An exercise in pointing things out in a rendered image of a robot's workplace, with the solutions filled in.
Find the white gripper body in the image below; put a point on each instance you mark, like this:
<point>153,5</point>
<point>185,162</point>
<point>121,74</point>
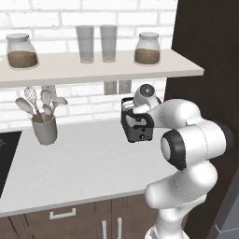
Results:
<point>141,109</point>

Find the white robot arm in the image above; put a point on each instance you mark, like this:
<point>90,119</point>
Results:
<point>193,140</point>

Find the black and silver toaster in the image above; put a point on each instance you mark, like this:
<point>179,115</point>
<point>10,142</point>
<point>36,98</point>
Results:
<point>137,135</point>

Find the glass jar with brown contents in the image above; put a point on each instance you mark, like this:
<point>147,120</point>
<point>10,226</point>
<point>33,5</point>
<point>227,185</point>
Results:
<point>147,49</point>
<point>21,51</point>

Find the clear drinking glass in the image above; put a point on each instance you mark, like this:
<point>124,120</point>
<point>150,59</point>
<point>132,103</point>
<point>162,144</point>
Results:
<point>85,43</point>
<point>108,43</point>

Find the pale ladle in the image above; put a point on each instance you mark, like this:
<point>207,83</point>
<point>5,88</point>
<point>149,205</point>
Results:
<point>59,101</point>

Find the dark brown tall cabinet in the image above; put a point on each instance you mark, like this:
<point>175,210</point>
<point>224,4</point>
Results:
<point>211,46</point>

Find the small pale spoon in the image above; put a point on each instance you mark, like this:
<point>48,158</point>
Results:
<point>47,110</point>

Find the grey utensil pot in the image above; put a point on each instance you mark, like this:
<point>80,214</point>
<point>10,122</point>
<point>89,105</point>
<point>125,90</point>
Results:
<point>45,130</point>

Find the brown cupboard door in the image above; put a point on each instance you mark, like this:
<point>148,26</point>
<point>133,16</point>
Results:
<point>99,214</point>
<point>133,214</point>

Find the metal whisk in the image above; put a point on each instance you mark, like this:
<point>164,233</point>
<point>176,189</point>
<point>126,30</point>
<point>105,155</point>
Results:
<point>31,95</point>

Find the wooden spoon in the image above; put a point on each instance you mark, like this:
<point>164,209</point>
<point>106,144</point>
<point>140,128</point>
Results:
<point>25,106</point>

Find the grey steel appliance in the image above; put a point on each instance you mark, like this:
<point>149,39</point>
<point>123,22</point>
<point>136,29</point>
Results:
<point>228,217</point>

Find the black hob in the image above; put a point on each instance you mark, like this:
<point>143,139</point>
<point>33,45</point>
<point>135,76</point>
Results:
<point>7,155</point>

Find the brown drawer front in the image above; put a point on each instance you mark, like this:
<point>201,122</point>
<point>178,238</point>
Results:
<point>37,222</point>

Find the grey wall outlet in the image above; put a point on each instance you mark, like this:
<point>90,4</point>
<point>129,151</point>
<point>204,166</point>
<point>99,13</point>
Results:
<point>110,87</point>
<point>124,87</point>

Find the white wall shelf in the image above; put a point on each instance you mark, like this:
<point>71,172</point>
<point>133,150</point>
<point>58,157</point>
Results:
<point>93,67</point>

